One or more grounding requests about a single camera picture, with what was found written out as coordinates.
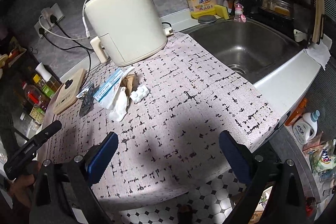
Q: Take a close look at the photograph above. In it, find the person's left hand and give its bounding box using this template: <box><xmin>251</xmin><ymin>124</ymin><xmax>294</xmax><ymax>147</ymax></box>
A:
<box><xmin>10</xmin><ymin>161</ymin><xmax>40</xmax><ymax>210</ymax></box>

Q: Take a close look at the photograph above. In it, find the blue and white carton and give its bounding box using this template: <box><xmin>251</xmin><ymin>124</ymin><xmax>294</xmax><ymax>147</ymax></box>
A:
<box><xmin>93</xmin><ymin>69</ymin><xmax>124</xmax><ymax>103</ymax></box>

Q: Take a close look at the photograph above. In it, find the white laundry detergent bottle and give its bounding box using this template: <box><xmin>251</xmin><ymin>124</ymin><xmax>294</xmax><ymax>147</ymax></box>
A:
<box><xmin>292</xmin><ymin>110</ymin><xmax>321</xmax><ymax>145</ymax></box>

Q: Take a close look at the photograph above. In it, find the cream air fryer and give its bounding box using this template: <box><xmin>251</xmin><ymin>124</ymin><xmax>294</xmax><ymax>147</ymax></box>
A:
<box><xmin>83</xmin><ymin>0</ymin><xmax>168</xmax><ymax>67</ymax></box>

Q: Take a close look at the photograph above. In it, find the grey sink plug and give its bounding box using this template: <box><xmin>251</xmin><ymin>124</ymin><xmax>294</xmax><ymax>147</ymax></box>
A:
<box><xmin>198</xmin><ymin>15</ymin><xmax>219</xmax><ymax>24</ymax></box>

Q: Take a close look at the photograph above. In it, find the steel sink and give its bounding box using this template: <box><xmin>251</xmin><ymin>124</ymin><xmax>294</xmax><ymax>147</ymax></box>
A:
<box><xmin>187</xmin><ymin>18</ymin><xmax>303</xmax><ymax>84</ymax></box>

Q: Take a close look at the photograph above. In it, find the white rag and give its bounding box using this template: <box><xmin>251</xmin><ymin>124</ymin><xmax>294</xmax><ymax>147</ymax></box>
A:
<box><xmin>304</xmin><ymin>42</ymin><xmax>332</xmax><ymax>71</ymax></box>

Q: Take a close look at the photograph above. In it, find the small pink bottle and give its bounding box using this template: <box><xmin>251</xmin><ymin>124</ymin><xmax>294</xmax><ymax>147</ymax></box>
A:
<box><xmin>234</xmin><ymin>0</ymin><xmax>247</xmax><ymax>23</ymax></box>

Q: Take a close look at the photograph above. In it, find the dark foil wrapper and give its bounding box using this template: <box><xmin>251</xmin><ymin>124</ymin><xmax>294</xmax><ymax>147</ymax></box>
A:
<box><xmin>76</xmin><ymin>83</ymin><xmax>95</xmax><ymax>117</ymax></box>

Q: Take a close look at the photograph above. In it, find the steel pot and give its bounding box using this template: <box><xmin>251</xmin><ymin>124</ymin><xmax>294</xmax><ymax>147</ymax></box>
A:
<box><xmin>257</xmin><ymin>0</ymin><xmax>294</xmax><ymax>18</ymax></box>

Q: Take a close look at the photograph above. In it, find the row of condiment bottles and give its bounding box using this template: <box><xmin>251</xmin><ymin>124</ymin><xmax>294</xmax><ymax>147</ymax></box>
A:
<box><xmin>20</xmin><ymin>62</ymin><xmax>63</xmax><ymax>123</ymax></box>

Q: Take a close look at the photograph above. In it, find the orange detergent bottle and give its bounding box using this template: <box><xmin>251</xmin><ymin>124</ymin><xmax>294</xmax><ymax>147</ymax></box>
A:
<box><xmin>284</xmin><ymin>97</ymin><xmax>308</xmax><ymax>126</ymax></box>

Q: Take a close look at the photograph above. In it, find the grey wall socket panel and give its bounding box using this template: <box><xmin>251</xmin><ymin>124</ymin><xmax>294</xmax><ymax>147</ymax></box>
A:
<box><xmin>34</xmin><ymin>2</ymin><xmax>65</xmax><ymax>39</ymax></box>

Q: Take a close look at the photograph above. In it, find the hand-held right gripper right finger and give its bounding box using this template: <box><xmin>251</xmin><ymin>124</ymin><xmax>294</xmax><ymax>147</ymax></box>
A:
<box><xmin>219</xmin><ymin>130</ymin><xmax>308</xmax><ymax>224</ymax></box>

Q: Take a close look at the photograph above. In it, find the yellow sponge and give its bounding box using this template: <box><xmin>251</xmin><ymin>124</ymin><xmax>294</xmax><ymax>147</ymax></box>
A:
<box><xmin>215</xmin><ymin>4</ymin><xmax>230</xmax><ymax>20</ymax></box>

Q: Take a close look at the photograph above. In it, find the black patterned white tablecloth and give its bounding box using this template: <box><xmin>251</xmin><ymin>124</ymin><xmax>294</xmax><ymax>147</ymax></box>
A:
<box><xmin>38</xmin><ymin>32</ymin><xmax>282</xmax><ymax>200</ymax></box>

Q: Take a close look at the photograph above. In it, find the brown paper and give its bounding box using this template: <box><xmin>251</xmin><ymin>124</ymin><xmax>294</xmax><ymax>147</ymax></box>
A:
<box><xmin>121</xmin><ymin>74</ymin><xmax>137</xmax><ymax>98</ymax></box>

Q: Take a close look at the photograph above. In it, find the black power cable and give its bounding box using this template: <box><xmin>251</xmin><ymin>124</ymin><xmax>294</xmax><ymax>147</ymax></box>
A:
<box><xmin>49</xmin><ymin>18</ymin><xmax>93</xmax><ymax>88</ymax></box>

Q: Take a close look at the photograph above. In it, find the white power cable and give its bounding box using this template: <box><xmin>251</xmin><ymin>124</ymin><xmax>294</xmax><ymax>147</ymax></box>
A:
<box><xmin>39</xmin><ymin>0</ymin><xmax>116</xmax><ymax>40</ymax></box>

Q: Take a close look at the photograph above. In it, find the beige cutting board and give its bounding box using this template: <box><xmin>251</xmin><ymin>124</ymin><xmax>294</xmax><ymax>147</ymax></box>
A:
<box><xmin>309</xmin><ymin>0</ymin><xmax>327</xmax><ymax>44</ymax></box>

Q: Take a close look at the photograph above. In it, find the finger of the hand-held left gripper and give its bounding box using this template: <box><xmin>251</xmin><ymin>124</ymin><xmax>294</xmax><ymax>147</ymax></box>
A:
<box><xmin>33</xmin><ymin>120</ymin><xmax>63</xmax><ymax>147</ymax></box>

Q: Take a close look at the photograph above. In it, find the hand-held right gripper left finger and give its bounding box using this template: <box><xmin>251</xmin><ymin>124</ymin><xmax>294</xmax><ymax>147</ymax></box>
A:
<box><xmin>33</xmin><ymin>132</ymin><xmax>119</xmax><ymax>224</ymax></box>

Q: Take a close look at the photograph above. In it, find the white toy brick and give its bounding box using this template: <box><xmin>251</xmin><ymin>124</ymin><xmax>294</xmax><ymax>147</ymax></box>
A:
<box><xmin>130</xmin><ymin>85</ymin><xmax>150</xmax><ymax>103</ymax></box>

